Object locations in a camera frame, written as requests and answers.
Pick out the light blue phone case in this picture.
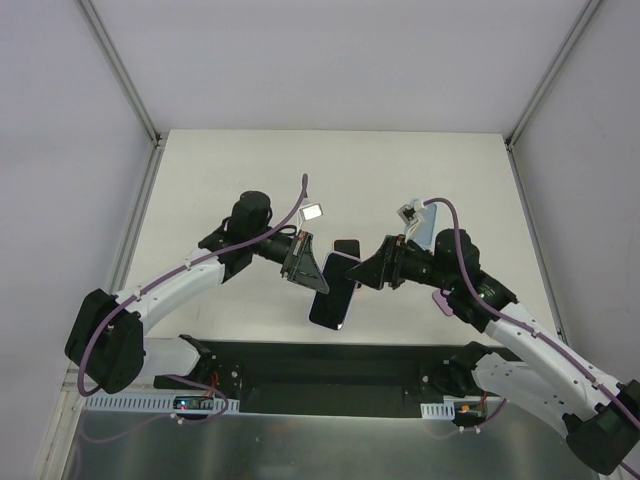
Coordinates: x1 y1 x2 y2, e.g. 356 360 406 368
407 199 438 250

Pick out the black phone pink edge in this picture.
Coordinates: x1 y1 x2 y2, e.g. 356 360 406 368
308 252 360 331

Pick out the purple phone face down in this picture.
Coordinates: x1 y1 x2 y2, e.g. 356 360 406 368
432 290 454 317

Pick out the lavender phone case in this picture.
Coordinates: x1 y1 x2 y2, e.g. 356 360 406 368
323 252 360 330

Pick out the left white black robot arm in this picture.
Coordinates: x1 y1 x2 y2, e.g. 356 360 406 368
65 191 329 397

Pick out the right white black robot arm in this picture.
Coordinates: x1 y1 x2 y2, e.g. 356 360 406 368
346 228 639 475

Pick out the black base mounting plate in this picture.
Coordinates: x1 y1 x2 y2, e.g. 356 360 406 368
152 339 521 416

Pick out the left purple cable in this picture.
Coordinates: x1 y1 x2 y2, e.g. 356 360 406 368
74 173 310 444

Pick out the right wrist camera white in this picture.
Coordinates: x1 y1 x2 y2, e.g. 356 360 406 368
397 199 433 242

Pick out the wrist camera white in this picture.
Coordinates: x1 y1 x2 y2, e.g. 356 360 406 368
298 203 324 222
397 199 433 242

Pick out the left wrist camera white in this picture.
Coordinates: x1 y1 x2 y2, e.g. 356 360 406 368
298 203 324 222

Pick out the right white cable duct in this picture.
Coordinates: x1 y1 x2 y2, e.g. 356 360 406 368
420 401 456 421

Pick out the white cable duct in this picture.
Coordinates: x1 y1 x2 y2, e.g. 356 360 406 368
84 393 240 415
420 401 456 421

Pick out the left white cable duct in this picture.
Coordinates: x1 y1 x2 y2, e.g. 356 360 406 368
84 393 240 415

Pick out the right aluminium frame post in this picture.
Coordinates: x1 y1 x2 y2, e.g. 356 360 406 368
504 0 604 149

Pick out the aluminium frame post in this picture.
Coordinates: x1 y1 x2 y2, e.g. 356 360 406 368
504 0 604 149
74 0 169 146

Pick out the left aluminium frame post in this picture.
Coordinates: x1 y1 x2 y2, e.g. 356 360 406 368
74 0 169 146

